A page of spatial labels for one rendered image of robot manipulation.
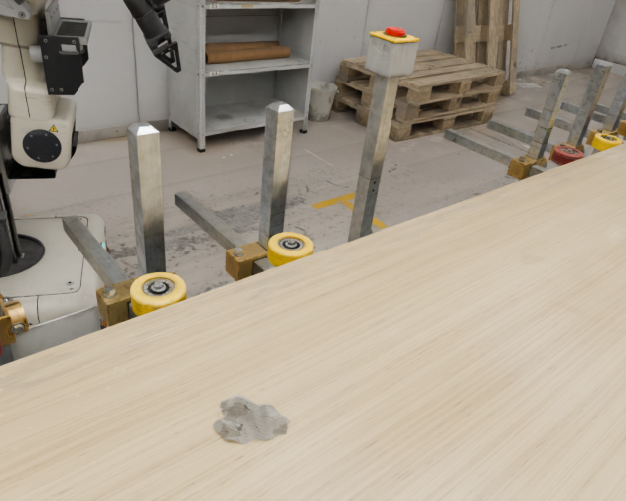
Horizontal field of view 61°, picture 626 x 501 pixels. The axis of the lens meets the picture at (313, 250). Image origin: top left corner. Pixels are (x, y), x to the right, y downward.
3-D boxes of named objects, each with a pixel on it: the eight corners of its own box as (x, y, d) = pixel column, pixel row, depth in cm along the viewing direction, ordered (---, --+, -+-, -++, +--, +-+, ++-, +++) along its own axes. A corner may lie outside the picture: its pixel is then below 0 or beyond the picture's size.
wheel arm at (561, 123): (523, 117, 211) (526, 106, 209) (527, 116, 213) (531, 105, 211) (632, 158, 184) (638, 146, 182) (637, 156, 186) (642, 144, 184)
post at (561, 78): (505, 216, 176) (556, 68, 151) (511, 214, 178) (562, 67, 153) (514, 221, 174) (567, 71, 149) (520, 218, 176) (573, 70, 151)
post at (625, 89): (582, 175, 203) (637, 42, 177) (586, 173, 205) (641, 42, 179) (591, 178, 201) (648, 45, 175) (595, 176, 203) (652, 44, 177)
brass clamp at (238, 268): (223, 269, 107) (223, 249, 104) (277, 251, 114) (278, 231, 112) (239, 285, 103) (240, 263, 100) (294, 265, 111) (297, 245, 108)
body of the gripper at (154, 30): (167, 29, 147) (152, 3, 142) (173, 37, 139) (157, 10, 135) (146, 41, 147) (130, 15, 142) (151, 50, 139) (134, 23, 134)
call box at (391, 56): (363, 72, 106) (369, 30, 102) (387, 70, 110) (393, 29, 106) (388, 82, 102) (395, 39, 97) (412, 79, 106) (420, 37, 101)
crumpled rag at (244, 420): (201, 433, 59) (201, 419, 58) (227, 390, 65) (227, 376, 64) (276, 458, 58) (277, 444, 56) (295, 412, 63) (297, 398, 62)
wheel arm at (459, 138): (442, 140, 183) (445, 128, 181) (448, 138, 185) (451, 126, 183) (558, 192, 156) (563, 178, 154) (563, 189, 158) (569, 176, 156)
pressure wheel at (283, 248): (262, 303, 96) (266, 250, 90) (267, 277, 103) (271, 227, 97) (306, 308, 97) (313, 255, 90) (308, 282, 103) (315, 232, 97)
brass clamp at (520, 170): (504, 173, 164) (509, 158, 162) (528, 165, 172) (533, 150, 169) (522, 181, 160) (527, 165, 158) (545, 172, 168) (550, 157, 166)
